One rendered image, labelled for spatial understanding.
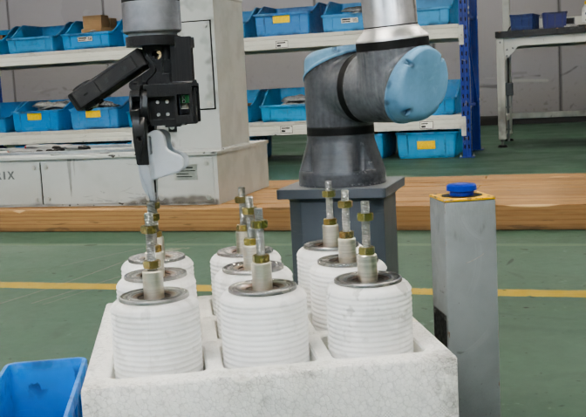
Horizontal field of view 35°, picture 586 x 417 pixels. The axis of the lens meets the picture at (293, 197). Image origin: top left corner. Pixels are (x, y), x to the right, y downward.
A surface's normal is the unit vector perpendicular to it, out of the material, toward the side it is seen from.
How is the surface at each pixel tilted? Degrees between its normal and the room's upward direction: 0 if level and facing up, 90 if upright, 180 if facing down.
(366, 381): 90
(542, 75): 90
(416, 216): 90
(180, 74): 90
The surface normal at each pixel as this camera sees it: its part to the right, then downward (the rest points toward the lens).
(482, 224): 0.13, 0.11
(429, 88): 0.64, 0.19
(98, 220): -0.29, 0.13
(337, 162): -0.13, -0.18
